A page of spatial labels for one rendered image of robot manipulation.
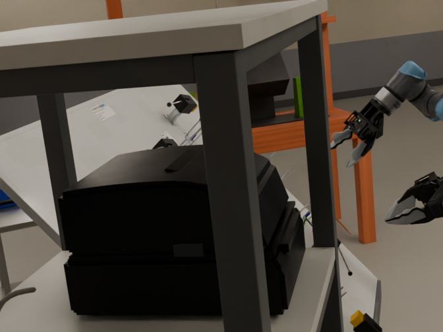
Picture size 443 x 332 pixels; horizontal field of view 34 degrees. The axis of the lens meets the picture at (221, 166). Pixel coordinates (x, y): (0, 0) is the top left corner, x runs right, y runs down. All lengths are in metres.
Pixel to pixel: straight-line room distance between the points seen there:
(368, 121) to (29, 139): 1.05
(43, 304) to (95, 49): 0.59
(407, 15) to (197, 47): 11.82
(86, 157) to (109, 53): 1.11
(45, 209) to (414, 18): 11.22
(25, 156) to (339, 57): 10.54
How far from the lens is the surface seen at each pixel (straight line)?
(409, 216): 1.76
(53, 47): 0.62
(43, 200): 1.47
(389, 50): 12.25
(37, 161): 1.56
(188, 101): 2.15
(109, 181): 0.97
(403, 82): 2.21
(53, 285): 1.18
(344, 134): 2.28
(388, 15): 12.23
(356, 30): 12.01
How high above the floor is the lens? 1.87
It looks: 13 degrees down
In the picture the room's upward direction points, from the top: 6 degrees counter-clockwise
